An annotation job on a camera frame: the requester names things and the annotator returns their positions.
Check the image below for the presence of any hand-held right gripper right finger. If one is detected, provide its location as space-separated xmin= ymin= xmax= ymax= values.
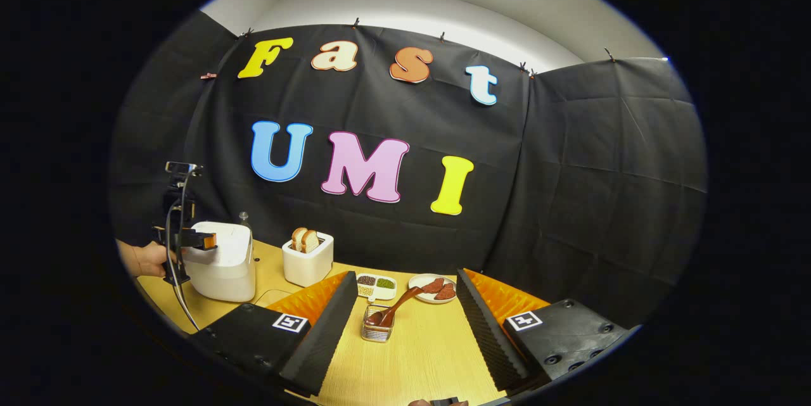
xmin=456 ymin=269 xmax=641 ymax=394

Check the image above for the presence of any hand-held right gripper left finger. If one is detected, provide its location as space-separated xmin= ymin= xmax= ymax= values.
xmin=190 ymin=271 xmax=359 ymax=397

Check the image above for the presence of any white rice cooker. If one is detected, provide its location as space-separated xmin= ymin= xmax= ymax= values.
xmin=181 ymin=221 xmax=257 ymax=303

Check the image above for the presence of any clear chopstick holder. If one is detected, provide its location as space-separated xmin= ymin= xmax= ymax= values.
xmin=361 ymin=305 xmax=395 ymax=343

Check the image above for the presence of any brown wooden spoon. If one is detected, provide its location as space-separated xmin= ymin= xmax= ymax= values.
xmin=369 ymin=286 xmax=424 ymax=327

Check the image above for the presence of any white divided grain dish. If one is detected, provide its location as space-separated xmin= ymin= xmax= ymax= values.
xmin=356 ymin=273 xmax=397 ymax=303

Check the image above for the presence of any white toaster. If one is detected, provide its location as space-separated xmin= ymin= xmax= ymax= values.
xmin=282 ymin=232 xmax=335 ymax=288

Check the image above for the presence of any round white plate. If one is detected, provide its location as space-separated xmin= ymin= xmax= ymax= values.
xmin=408 ymin=274 xmax=457 ymax=304

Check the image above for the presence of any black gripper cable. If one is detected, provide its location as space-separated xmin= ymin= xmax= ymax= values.
xmin=165 ymin=168 xmax=202 ymax=331

